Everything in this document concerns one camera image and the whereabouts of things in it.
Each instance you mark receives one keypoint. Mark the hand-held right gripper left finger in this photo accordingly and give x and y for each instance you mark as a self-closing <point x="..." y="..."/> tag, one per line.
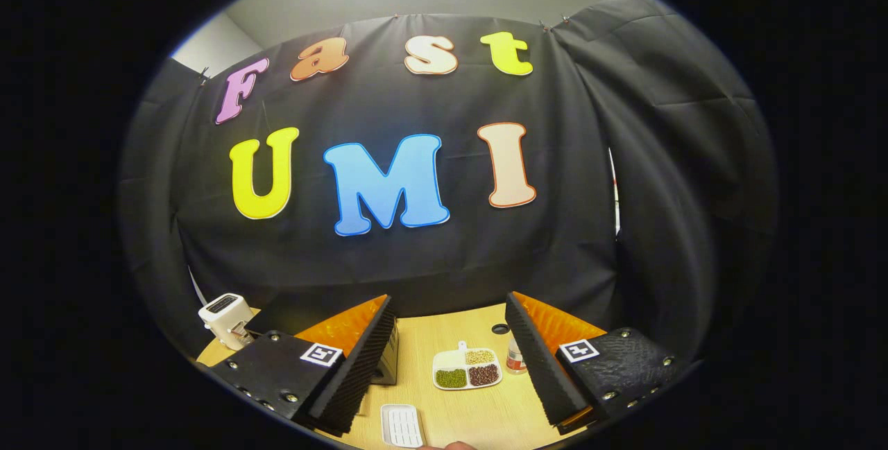
<point x="361" y="363"/>

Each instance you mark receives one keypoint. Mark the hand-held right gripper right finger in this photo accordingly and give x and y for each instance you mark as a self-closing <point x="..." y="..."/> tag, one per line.
<point x="538" y="367"/>

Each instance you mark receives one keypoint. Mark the black electric oven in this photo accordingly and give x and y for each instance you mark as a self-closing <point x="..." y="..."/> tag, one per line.
<point x="388" y="361"/>

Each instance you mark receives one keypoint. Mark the clear plastic bottle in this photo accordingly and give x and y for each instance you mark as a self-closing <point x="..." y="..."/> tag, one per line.
<point x="515" y="361"/>

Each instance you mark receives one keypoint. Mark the black bottle cap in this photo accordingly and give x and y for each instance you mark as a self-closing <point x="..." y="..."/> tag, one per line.
<point x="500" y="329"/>

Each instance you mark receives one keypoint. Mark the pile of red beans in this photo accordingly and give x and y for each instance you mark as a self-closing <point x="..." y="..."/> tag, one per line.
<point x="484" y="375"/>

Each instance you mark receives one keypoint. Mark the pile of yellow beans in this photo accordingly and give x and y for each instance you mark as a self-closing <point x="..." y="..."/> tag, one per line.
<point x="479" y="357"/>

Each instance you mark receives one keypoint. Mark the small white ridged tray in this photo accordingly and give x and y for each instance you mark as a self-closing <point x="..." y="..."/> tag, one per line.
<point x="402" y="426"/>

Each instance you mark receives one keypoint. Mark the pile of green beans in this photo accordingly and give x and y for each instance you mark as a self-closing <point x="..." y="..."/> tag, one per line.
<point x="451" y="378"/>

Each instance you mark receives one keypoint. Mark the white divided dish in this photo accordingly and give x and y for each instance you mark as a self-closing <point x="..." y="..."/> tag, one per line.
<point x="449" y="358"/>

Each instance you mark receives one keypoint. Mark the black backdrop cloth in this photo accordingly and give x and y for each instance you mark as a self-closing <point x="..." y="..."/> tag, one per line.
<point x="416" y="263"/>

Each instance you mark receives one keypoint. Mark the white toaster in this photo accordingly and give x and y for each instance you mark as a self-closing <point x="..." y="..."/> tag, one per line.
<point x="222" y="315"/>

